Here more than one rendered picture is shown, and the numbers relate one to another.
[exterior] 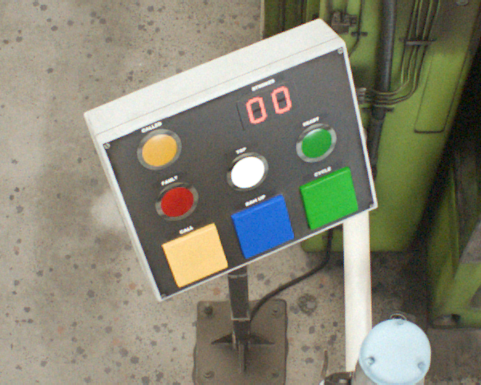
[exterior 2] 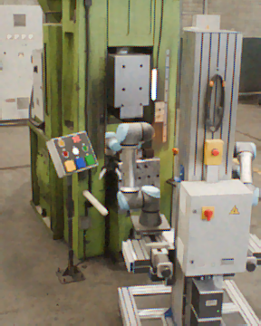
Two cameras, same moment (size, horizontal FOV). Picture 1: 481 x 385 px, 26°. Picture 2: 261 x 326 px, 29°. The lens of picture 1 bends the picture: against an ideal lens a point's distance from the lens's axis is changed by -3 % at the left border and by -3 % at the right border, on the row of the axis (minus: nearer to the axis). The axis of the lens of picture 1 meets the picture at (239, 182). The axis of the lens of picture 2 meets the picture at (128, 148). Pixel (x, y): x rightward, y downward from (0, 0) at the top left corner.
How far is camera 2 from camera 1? 3.03 m
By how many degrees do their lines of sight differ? 53
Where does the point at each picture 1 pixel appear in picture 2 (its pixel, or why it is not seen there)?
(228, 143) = (71, 145)
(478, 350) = not seen: hidden behind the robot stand
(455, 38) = (101, 154)
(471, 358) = not seen: hidden behind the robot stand
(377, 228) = (95, 240)
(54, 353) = (19, 288)
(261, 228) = (80, 162)
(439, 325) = (120, 259)
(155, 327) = (45, 278)
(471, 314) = not seen: hidden behind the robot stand
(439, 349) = (122, 265)
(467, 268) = (120, 217)
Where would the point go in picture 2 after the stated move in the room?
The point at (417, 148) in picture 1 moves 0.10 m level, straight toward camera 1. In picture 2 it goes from (100, 197) to (101, 202)
